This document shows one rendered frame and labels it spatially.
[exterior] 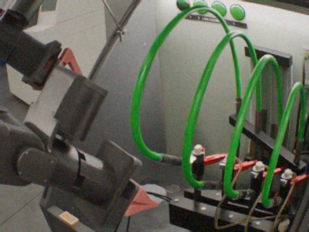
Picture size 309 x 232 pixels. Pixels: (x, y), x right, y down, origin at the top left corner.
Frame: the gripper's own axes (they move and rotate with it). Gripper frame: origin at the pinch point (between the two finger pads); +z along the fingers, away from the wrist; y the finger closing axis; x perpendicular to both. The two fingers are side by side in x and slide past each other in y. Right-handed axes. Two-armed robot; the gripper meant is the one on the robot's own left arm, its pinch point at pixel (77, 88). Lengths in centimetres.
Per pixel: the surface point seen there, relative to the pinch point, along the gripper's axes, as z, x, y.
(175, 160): 26.1, 0.8, 5.0
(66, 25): 61, -99, 282
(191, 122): 16.7, -3.7, -6.1
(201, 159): 34.4, -2.5, 7.6
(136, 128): 12.7, 0.2, 0.6
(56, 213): 20.7, 26.3, 32.2
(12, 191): 62, 63, 211
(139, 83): 9.2, -5.8, -0.2
